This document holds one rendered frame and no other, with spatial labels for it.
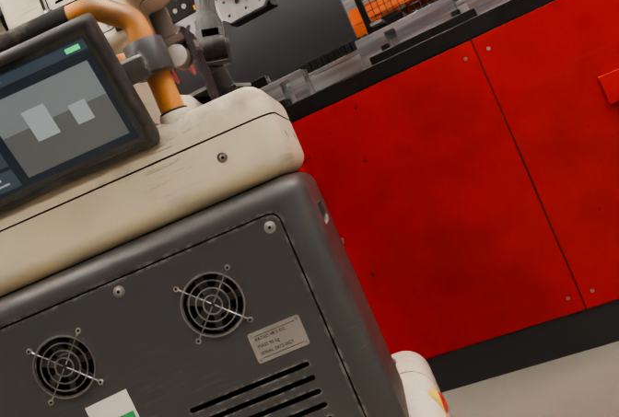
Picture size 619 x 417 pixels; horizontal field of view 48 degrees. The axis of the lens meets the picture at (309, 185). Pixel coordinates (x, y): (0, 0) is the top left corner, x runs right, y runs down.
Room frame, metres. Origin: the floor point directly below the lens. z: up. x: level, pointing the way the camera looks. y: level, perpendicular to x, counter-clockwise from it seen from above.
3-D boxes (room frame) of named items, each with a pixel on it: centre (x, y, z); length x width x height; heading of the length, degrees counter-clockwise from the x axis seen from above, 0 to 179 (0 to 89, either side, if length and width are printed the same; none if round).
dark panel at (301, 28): (2.67, 0.17, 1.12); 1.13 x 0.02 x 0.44; 70
